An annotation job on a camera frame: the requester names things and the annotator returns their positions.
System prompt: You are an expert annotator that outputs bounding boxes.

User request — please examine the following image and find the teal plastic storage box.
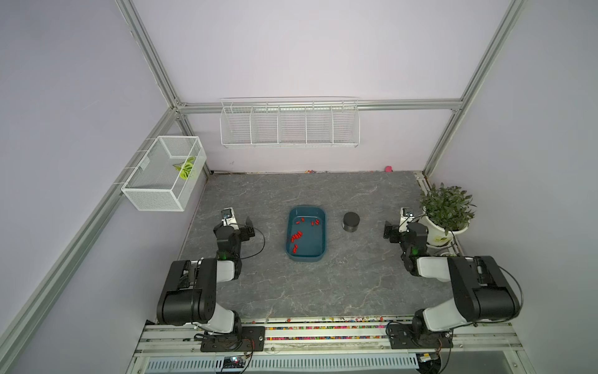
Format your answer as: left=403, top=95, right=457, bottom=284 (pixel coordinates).
left=285, top=206, right=327, bottom=263

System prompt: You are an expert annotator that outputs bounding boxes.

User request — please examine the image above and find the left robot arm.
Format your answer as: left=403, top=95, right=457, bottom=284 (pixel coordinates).
left=157, top=218, right=255, bottom=337

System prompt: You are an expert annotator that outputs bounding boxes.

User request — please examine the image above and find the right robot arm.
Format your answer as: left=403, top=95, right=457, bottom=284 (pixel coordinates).
left=383, top=221, right=523, bottom=338

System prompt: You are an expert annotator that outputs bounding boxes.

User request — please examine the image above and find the large potted green plant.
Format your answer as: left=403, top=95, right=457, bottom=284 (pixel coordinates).
left=419, top=183, right=477, bottom=247

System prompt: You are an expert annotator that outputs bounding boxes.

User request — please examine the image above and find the black cylindrical container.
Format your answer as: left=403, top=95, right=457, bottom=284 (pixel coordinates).
left=342, top=211, right=361, bottom=232

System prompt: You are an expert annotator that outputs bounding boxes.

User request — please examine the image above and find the green item in basket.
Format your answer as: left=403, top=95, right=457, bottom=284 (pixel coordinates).
left=174, top=157, right=196, bottom=180

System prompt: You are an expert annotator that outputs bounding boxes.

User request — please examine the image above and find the white mesh basket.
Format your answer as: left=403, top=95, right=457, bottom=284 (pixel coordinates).
left=121, top=136, right=206, bottom=212

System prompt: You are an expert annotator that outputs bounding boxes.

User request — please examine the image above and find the white ventilation grille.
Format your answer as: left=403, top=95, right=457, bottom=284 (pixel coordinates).
left=145, top=353, right=419, bottom=373

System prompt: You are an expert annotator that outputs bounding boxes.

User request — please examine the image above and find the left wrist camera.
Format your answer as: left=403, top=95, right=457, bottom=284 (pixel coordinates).
left=221, top=207, right=238, bottom=229

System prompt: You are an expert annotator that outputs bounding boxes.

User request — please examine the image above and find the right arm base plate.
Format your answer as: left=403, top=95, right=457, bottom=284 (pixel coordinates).
left=385, top=321, right=453, bottom=351

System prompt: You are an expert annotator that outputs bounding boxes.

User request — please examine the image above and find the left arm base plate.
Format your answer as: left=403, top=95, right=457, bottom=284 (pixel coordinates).
left=200, top=325, right=266, bottom=353

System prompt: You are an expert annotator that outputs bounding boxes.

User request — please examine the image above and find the aluminium rail base frame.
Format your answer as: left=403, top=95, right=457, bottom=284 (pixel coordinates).
left=133, top=316, right=523, bottom=358

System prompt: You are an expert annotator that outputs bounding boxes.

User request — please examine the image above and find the white wire wall shelf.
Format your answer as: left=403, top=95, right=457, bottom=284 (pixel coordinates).
left=220, top=97, right=361, bottom=147

